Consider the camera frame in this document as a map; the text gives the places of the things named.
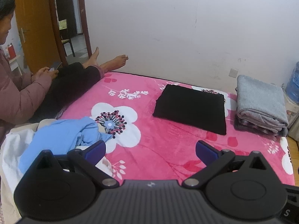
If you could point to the beige garment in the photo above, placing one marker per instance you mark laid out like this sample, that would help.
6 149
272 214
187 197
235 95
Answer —
7 203

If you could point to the grey folded blanket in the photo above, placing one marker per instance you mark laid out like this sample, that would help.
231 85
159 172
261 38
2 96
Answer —
259 98

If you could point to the black t-shirt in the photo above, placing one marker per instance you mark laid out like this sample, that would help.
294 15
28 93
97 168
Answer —
191 109

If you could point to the wooden door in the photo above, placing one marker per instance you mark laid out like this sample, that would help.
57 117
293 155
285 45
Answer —
35 16

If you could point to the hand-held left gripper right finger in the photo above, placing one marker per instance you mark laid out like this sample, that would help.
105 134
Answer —
206 151

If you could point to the brown door frame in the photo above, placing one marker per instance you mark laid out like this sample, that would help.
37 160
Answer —
83 16

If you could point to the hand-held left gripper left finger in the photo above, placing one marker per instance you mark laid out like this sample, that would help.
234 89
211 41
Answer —
95 150

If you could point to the pink floral blanket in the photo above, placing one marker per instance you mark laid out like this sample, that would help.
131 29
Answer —
163 144

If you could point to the light blue garment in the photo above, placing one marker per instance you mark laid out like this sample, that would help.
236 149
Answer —
58 135

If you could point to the blue water jug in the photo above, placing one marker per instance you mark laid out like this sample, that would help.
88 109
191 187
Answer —
293 84

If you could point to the wooden chair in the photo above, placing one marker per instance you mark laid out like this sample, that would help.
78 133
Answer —
67 42

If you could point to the red thermos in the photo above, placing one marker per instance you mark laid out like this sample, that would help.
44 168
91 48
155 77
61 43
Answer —
11 51

